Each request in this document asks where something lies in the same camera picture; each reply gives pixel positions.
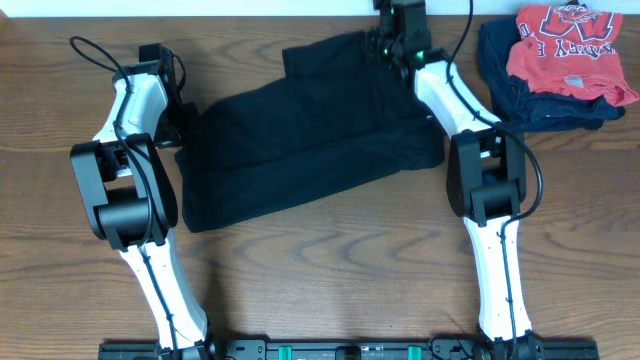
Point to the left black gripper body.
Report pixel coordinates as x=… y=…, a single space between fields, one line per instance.
x=176 y=125

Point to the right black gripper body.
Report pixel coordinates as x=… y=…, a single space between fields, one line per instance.
x=386 y=47

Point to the black pants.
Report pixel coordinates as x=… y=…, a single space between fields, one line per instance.
x=340 y=117

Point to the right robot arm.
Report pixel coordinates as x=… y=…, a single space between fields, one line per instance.
x=486 y=174

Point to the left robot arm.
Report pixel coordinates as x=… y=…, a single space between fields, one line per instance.
x=130 y=203

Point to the folded navy garment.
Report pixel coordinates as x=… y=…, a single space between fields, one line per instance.
x=516 y=105

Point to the red printed t-shirt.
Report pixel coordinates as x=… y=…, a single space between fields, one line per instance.
x=569 y=50

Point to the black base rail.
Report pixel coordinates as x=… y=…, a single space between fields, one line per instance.
x=345 y=350

